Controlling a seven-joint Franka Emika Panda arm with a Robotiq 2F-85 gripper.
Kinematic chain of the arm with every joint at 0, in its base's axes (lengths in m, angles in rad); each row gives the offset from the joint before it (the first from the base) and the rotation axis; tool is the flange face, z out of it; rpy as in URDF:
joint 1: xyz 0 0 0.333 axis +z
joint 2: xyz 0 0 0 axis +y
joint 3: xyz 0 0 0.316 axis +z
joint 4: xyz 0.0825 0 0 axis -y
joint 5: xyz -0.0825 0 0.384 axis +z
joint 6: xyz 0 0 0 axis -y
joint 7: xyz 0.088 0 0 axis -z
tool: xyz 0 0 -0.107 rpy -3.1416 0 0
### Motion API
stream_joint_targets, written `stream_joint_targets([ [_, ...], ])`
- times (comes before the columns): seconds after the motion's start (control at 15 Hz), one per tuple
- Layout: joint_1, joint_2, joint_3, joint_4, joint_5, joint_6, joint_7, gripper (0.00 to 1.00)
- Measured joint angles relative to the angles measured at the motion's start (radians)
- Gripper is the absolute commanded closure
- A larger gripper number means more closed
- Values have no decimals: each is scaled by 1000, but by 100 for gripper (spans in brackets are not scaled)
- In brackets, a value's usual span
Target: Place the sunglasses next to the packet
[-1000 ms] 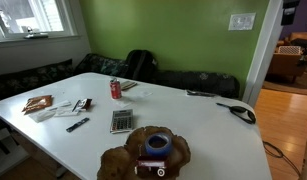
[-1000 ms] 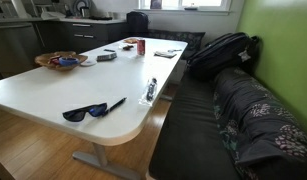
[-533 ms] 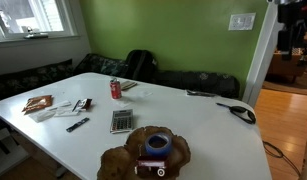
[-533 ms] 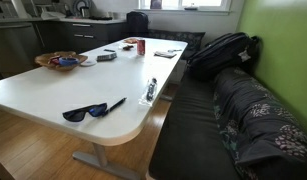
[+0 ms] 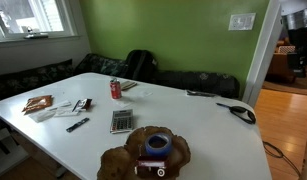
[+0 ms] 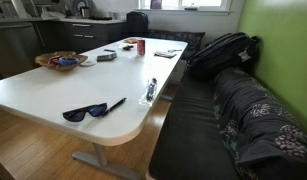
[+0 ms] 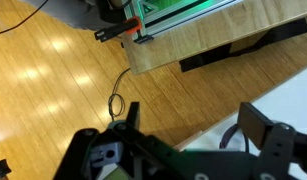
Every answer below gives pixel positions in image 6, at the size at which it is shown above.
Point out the orange snack packet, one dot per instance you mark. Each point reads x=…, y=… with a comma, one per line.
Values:
x=131, y=40

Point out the black pen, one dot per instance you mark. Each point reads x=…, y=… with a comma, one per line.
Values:
x=116, y=105

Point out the red soda can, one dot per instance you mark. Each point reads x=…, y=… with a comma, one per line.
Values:
x=141, y=47

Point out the small silver object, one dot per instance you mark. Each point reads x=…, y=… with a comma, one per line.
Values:
x=174, y=50

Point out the black bench seat cushion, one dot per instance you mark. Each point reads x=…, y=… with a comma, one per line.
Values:
x=189, y=133

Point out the grey calculator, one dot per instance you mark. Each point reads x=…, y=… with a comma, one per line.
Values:
x=106, y=56

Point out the short dark floral cushion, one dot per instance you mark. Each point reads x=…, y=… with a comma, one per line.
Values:
x=179, y=38

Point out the flat black bar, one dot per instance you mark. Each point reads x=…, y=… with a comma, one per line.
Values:
x=109, y=50

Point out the black bag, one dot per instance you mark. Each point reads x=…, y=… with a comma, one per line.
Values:
x=137, y=24

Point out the white round disc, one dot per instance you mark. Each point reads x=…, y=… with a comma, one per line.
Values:
x=88, y=63

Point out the black backpack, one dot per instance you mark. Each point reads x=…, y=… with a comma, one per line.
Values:
x=223, y=55

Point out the dark kitchen drawer cabinet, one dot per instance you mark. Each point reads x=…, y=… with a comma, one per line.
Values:
x=93, y=35

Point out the grey table leg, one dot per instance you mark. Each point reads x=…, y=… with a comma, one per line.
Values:
x=101, y=156

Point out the dark windowsill tray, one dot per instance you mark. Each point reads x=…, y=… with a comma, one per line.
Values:
x=191, y=8

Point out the white framed window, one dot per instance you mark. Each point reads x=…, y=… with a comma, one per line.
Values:
x=186, y=3

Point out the steel kettle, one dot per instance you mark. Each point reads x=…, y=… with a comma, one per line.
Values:
x=85, y=12

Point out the round plate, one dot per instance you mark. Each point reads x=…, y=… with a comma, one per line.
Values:
x=78, y=6

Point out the dark dishwasher front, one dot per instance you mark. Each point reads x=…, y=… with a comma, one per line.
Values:
x=13, y=46

